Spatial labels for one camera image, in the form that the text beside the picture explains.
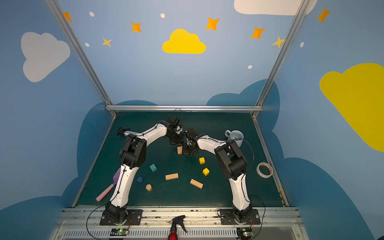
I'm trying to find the wooden block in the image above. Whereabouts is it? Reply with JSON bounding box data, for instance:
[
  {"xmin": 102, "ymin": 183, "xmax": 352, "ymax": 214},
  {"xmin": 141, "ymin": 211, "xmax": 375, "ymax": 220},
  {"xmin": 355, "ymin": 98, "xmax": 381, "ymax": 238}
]
[
  {"xmin": 190, "ymin": 179, "xmax": 204, "ymax": 189},
  {"xmin": 177, "ymin": 146, "xmax": 183, "ymax": 155},
  {"xmin": 165, "ymin": 173, "xmax": 179, "ymax": 181}
]

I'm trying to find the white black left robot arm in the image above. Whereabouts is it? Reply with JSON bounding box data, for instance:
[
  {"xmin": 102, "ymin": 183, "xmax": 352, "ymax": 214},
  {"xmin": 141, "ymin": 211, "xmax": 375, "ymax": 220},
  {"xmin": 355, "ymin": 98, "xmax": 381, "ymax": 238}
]
[{"xmin": 100, "ymin": 116, "xmax": 183, "ymax": 226}]

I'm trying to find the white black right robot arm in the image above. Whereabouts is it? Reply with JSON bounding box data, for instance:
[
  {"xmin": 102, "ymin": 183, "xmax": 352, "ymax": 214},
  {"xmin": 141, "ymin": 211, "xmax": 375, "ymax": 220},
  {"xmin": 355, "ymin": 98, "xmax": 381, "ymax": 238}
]
[{"xmin": 183, "ymin": 135, "xmax": 253, "ymax": 223}]

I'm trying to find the yellow cube upper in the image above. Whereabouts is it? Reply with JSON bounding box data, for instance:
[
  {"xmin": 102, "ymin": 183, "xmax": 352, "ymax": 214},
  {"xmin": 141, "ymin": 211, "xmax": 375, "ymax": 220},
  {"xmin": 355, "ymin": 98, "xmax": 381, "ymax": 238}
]
[{"xmin": 199, "ymin": 157, "xmax": 205, "ymax": 165}]

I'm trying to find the yellow cube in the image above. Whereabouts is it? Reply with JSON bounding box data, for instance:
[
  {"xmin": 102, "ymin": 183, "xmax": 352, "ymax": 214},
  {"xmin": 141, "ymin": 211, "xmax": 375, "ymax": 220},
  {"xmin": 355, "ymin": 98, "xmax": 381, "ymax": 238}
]
[
  {"xmin": 199, "ymin": 157, "xmax": 205, "ymax": 165},
  {"xmin": 203, "ymin": 168, "xmax": 210, "ymax": 176}
]

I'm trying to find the yellow cube lower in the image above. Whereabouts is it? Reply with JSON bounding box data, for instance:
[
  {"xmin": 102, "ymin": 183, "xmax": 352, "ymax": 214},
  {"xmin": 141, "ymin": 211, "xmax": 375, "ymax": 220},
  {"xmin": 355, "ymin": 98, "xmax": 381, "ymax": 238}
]
[{"xmin": 203, "ymin": 168, "xmax": 210, "ymax": 176}]

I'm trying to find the teal cube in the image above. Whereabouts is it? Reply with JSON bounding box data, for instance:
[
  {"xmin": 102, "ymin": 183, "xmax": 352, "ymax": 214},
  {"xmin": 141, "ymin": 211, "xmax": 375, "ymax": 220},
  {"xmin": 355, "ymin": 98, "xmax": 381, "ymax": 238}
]
[{"xmin": 150, "ymin": 164, "xmax": 157, "ymax": 172}]

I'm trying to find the light blue ceramic mug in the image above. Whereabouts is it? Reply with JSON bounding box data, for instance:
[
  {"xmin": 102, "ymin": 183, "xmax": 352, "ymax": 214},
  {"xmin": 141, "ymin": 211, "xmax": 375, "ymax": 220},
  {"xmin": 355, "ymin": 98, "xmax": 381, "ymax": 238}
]
[{"xmin": 225, "ymin": 130, "xmax": 244, "ymax": 148}]

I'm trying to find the silver spray bottle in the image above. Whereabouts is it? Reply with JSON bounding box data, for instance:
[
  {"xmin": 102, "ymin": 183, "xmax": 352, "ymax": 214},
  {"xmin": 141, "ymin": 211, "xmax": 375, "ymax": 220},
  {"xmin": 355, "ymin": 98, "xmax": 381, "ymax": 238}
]
[{"xmin": 117, "ymin": 128, "xmax": 139, "ymax": 137}]

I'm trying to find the wooden cylinder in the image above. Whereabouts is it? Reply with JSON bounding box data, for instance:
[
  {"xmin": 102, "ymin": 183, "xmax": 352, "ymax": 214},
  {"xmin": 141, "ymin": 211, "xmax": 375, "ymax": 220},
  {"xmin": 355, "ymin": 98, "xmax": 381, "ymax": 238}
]
[{"xmin": 146, "ymin": 184, "xmax": 153, "ymax": 191}]

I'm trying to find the purple pink brush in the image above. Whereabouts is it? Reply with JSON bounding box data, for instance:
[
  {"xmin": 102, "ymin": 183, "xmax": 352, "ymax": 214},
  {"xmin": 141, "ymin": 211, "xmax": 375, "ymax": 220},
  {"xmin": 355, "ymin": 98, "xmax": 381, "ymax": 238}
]
[{"xmin": 96, "ymin": 168, "xmax": 121, "ymax": 202}]

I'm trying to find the white tape roll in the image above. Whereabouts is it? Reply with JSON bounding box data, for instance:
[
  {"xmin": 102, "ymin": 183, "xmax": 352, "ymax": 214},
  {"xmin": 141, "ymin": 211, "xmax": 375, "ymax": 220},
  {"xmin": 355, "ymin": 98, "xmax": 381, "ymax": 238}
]
[{"xmin": 256, "ymin": 163, "xmax": 274, "ymax": 179}]

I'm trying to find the red spray bottle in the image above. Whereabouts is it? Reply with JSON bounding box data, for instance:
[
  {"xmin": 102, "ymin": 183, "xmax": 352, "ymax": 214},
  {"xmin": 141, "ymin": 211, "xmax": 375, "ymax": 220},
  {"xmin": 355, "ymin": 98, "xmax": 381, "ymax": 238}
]
[{"xmin": 168, "ymin": 215, "xmax": 188, "ymax": 240}]

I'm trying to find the right controller board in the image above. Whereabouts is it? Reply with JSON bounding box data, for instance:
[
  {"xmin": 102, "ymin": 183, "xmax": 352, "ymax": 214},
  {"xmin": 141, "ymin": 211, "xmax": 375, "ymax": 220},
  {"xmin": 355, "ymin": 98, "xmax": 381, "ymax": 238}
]
[{"xmin": 237, "ymin": 228, "xmax": 254, "ymax": 240}]

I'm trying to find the controller board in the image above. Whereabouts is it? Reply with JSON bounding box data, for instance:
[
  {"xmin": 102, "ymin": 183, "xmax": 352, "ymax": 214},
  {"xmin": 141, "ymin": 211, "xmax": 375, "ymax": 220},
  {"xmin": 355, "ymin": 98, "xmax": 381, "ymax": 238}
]
[
  {"xmin": 237, "ymin": 228, "xmax": 254, "ymax": 240},
  {"xmin": 110, "ymin": 228, "xmax": 130, "ymax": 237}
]

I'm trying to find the left controller board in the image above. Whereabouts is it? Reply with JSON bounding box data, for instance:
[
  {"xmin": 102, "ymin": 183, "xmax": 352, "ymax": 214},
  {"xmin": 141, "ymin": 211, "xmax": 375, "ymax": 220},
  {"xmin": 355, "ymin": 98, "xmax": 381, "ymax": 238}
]
[{"xmin": 110, "ymin": 228, "xmax": 130, "ymax": 237}]

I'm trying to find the aluminium back frame rail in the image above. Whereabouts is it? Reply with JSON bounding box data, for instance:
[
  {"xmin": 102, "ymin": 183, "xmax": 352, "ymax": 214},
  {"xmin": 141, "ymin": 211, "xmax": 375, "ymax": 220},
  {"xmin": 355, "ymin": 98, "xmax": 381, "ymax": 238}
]
[{"xmin": 106, "ymin": 105, "xmax": 263, "ymax": 112}]

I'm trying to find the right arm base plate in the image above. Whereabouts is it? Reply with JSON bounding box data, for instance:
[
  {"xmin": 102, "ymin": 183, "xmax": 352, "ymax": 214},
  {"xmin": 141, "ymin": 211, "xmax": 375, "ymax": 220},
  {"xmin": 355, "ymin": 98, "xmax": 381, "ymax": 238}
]
[{"xmin": 218, "ymin": 209, "xmax": 261, "ymax": 225}]

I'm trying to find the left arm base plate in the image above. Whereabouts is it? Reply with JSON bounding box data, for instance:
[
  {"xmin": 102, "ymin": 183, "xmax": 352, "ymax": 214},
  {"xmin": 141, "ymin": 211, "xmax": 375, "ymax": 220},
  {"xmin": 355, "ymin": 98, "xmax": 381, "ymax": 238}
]
[{"xmin": 100, "ymin": 209, "xmax": 143, "ymax": 226}]

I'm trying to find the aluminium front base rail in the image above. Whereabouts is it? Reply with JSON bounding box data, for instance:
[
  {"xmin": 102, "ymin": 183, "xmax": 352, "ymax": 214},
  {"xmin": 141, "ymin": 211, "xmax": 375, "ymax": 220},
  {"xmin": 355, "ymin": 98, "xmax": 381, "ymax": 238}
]
[{"xmin": 49, "ymin": 207, "xmax": 309, "ymax": 240}]

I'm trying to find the aluminium right frame post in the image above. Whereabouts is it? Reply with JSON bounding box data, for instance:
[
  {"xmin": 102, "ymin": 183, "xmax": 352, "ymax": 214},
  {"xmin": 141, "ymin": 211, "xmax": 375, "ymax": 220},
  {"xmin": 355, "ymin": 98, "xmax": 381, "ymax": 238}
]
[{"xmin": 252, "ymin": 0, "xmax": 311, "ymax": 120}]

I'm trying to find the aluminium frame post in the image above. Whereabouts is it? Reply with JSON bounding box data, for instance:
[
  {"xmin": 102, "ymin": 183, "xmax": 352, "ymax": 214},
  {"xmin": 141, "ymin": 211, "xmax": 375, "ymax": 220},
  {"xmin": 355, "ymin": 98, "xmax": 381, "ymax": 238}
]
[
  {"xmin": 252, "ymin": 0, "xmax": 311, "ymax": 120},
  {"xmin": 45, "ymin": 0, "xmax": 113, "ymax": 107}
]

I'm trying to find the aluminium left frame post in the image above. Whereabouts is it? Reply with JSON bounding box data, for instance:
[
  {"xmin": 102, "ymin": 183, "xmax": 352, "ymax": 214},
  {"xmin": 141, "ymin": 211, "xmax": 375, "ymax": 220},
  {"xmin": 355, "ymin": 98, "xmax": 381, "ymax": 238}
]
[{"xmin": 45, "ymin": 0, "xmax": 113, "ymax": 107}]

